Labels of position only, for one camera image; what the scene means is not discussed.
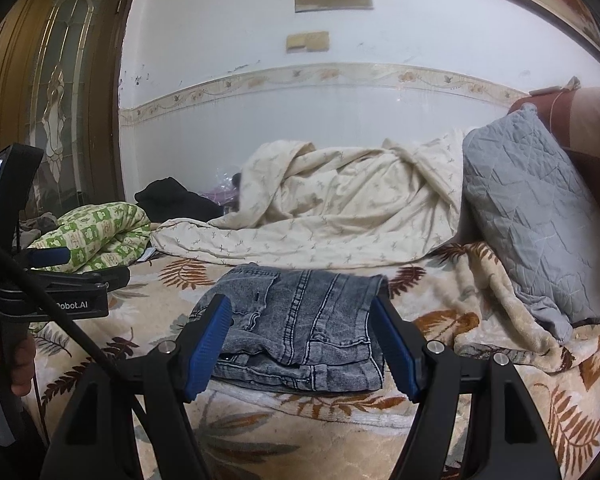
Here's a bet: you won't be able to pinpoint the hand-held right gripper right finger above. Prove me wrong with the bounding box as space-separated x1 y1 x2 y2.
371 294 563 480

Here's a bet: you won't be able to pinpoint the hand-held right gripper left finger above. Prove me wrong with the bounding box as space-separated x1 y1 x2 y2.
40 292 233 480

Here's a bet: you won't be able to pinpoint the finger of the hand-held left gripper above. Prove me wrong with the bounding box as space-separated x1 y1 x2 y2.
45 265 132 292
26 246 72 269

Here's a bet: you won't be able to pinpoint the grey denim pants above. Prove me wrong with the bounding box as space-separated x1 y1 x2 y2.
187 262 388 395

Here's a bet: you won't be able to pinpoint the person's left hand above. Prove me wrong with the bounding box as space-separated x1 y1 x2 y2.
0 332 37 413

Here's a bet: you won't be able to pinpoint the grey-brown cloth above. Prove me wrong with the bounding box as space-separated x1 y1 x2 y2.
17 211 60 249

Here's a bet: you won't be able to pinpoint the green patterned quilt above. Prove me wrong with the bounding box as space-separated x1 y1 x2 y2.
27 201 154 274

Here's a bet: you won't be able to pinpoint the black cloth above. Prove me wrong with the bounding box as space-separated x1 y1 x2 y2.
134 176 227 222

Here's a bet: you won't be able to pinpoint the leaf print fleece blanket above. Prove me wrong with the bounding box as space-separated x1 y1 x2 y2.
27 240 600 480

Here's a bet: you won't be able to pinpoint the purple plastic bag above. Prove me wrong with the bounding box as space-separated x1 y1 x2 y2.
202 170 244 212

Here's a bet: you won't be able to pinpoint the cream floral quilt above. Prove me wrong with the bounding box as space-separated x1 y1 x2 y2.
150 127 469 272

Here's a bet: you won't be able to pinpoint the wooden door with glass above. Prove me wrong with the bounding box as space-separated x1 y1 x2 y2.
0 0 147 213

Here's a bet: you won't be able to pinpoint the grey quilted pillow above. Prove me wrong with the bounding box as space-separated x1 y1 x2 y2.
461 102 600 347

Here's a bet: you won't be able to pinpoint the small cream cloth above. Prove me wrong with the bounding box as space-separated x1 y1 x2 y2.
529 76 582 97

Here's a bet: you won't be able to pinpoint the beige wall switch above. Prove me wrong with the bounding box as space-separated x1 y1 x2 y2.
286 31 330 53

